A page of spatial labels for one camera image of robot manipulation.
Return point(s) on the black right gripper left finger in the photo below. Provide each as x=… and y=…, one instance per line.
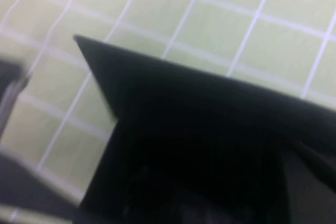
x=31, y=192

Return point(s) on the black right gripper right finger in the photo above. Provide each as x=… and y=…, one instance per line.
x=315, y=195

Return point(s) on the black printed glasses case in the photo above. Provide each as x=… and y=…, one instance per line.
x=183, y=103

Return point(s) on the green white-checked tablecloth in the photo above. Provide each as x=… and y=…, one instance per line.
x=210, y=11

